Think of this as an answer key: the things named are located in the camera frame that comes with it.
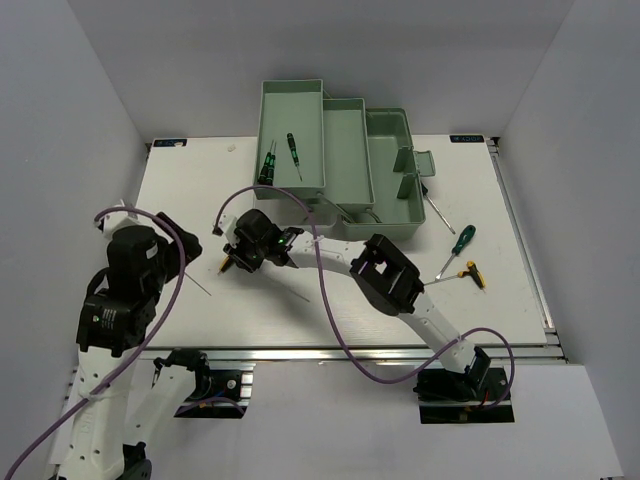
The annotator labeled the small green black precision screwdriver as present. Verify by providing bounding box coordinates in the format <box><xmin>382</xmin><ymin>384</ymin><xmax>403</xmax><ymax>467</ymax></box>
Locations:
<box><xmin>258</xmin><ymin>149</ymin><xmax>270</xmax><ymax>185</ymax></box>

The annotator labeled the green plastic toolbox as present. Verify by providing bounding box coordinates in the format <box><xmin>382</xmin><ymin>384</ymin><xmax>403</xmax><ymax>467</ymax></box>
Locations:
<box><xmin>253</xmin><ymin>79</ymin><xmax>436</xmax><ymax>240</ymax></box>

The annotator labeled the yellow black T-handle hex key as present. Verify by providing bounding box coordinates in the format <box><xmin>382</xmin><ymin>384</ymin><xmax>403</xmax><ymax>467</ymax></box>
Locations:
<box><xmin>428</xmin><ymin>261</ymin><xmax>486</xmax><ymax>290</ymax></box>

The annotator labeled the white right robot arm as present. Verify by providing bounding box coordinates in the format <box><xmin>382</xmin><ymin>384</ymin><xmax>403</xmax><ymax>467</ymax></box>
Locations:
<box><xmin>213</xmin><ymin>209</ymin><xmax>490</xmax><ymax>401</ymax></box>

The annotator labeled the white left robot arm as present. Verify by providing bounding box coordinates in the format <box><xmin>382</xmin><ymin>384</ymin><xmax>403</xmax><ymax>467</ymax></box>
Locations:
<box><xmin>55</xmin><ymin>207</ymin><xmax>212</xmax><ymax>479</ymax></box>

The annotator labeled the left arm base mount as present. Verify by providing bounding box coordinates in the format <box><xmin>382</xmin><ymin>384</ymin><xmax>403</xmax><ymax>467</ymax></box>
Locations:
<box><xmin>152</xmin><ymin>348</ymin><xmax>247</xmax><ymax>419</ymax></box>

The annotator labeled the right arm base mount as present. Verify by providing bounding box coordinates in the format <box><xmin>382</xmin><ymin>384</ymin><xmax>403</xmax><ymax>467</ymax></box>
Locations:
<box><xmin>413</xmin><ymin>367</ymin><xmax>515</xmax><ymax>425</ymax></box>

